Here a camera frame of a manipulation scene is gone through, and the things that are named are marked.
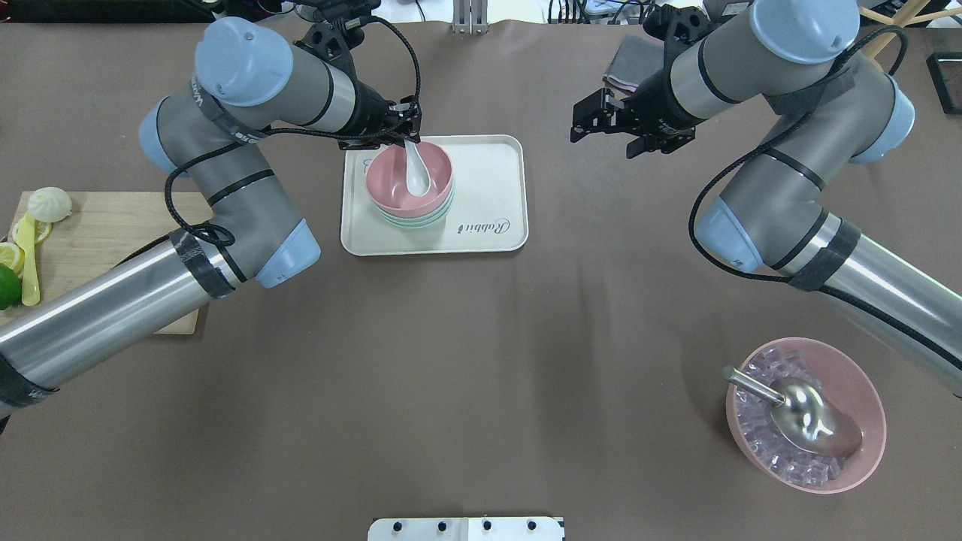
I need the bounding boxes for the grey folded cloth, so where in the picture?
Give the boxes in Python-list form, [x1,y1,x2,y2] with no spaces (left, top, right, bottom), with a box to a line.
[602,35,664,92]

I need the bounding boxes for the green lime toy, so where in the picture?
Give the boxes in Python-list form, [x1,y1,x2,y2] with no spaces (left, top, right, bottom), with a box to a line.
[0,264,22,310]

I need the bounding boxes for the small pink bowl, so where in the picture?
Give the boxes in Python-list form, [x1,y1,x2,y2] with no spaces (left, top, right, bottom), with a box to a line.
[365,141,453,219]

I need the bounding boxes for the wooden mug tree stand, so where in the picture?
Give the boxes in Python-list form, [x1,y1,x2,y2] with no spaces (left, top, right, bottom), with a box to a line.
[857,1,961,28]

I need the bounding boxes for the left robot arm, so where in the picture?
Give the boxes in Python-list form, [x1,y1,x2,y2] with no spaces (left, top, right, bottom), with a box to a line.
[1,1,422,419]

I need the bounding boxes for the metal ice scoop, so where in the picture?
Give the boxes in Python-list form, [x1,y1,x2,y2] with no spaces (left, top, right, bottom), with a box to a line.
[722,366,863,458]

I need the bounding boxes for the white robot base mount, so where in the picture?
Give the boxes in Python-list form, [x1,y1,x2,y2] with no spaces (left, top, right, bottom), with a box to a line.
[367,516,566,540]

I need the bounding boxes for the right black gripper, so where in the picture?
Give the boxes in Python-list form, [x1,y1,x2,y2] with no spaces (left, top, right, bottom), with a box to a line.
[570,5,712,159]

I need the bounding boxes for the bamboo cutting board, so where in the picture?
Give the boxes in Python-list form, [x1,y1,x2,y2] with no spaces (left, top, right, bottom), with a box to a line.
[35,192,177,306]

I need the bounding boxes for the white steamed bun toy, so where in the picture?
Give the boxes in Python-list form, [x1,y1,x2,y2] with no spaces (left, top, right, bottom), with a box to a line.
[27,187,73,223]

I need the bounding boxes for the white ceramic spoon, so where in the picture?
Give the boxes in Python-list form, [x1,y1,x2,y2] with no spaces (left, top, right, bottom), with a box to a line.
[404,140,431,198]

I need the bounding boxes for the lemon slice toy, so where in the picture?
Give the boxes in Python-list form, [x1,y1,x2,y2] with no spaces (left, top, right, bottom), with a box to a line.
[9,218,53,244]
[0,242,26,275]

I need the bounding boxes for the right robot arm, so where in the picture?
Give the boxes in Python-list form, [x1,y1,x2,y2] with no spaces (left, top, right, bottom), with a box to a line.
[570,1,961,396]

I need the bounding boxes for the lower lemon slice toy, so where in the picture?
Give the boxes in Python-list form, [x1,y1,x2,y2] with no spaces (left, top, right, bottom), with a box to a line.
[0,242,26,275]

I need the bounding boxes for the large pink ice bowl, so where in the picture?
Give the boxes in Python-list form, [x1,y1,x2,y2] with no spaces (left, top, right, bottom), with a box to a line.
[725,337,888,495]

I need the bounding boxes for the upper lemon slice toy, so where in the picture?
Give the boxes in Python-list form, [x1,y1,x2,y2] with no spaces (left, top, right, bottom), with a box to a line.
[9,218,53,244]

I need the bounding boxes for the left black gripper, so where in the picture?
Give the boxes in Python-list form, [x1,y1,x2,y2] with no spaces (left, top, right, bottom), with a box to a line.
[295,11,422,151]

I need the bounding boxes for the stacked green bowls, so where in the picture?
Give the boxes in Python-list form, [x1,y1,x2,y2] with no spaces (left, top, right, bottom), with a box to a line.
[376,189,456,229]

